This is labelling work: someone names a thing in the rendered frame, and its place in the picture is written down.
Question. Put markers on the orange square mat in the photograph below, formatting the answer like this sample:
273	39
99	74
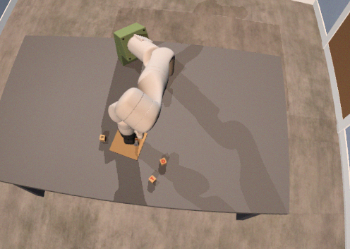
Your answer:
131	151

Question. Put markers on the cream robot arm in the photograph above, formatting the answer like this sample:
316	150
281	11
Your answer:
135	110

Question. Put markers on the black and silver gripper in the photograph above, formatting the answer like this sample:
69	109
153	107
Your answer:
130	136

